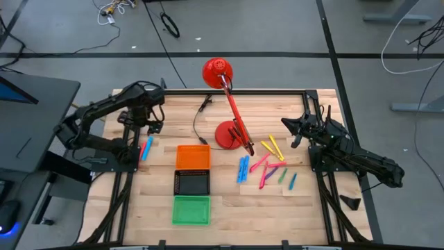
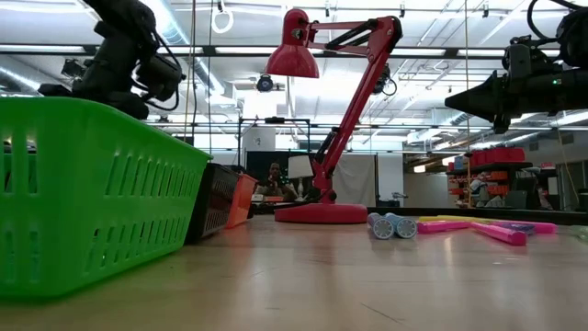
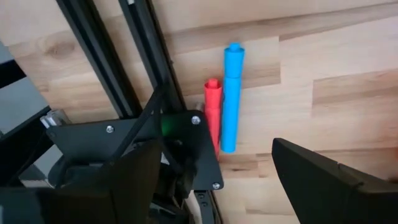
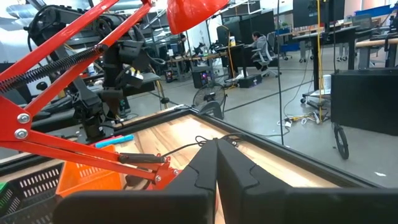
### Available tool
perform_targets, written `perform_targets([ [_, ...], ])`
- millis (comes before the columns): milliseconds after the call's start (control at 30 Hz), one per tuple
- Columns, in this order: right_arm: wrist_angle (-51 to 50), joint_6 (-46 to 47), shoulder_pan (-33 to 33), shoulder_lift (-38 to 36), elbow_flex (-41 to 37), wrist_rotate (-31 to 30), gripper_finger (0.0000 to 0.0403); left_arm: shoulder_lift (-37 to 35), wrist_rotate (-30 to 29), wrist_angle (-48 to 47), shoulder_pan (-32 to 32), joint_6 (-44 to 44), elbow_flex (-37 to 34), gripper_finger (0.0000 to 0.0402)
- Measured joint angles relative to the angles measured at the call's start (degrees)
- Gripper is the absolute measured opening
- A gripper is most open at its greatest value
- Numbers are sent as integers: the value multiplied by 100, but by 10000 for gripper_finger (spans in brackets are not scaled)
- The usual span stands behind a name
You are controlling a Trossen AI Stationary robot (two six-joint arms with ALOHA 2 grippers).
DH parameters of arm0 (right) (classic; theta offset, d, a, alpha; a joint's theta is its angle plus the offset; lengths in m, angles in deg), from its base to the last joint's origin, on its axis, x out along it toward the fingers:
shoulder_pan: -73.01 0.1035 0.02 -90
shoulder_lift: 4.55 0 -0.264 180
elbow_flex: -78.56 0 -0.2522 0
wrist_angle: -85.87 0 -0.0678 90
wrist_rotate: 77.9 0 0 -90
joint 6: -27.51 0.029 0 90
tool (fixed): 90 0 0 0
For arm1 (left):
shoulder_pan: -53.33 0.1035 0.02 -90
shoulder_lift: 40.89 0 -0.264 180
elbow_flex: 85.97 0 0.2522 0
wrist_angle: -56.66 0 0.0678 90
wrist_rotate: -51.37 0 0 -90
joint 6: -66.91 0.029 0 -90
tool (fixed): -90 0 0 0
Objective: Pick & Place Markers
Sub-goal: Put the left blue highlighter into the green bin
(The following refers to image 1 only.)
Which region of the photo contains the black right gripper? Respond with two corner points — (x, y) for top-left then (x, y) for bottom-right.
(281, 106), (332, 149)

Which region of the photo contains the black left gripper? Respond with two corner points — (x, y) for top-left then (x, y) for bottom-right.
(117, 102), (164, 136)

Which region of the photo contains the thick blue marker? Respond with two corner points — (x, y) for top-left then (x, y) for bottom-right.
(241, 155), (250, 183)
(236, 156), (246, 184)
(141, 136), (154, 162)

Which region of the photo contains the purple marker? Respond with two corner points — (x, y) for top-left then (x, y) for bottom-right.
(264, 166), (280, 181)

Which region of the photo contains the red desk lamp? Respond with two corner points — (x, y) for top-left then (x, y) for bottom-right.
(202, 57), (256, 157)

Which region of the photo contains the green plastic basket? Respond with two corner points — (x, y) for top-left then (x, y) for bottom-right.
(171, 195), (212, 227)

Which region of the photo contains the orange plastic basket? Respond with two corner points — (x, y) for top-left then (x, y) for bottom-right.
(176, 144), (212, 170)

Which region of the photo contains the black plastic basket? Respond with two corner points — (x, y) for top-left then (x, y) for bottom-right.
(173, 169), (211, 197)

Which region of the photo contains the black desk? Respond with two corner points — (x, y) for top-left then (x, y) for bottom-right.
(0, 71), (94, 250)

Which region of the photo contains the grey table foot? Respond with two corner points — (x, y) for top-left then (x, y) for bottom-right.
(391, 95), (444, 114)
(362, 0), (433, 25)

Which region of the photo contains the computer monitor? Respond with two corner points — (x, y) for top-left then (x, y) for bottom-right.
(0, 75), (40, 105)

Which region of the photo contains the black computer mouse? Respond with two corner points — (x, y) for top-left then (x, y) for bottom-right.
(0, 199), (21, 234)

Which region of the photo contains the black aluminium table frame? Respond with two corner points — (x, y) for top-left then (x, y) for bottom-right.
(78, 88), (374, 250)

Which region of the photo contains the long black floor cable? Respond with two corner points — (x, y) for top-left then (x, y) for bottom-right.
(413, 60), (444, 192)
(143, 0), (188, 90)

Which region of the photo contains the black triangular bracket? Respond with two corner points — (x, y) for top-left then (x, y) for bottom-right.
(339, 194), (362, 212)

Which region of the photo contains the white cable bundle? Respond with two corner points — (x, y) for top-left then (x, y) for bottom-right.
(96, 0), (137, 26)

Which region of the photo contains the black cable coil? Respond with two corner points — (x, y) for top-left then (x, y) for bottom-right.
(160, 12), (181, 39)

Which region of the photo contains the white floor cable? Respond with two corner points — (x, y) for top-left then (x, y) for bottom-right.
(380, 0), (444, 76)

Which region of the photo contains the black cable bundle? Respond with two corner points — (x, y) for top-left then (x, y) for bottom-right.
(408, 15), (444, 60)

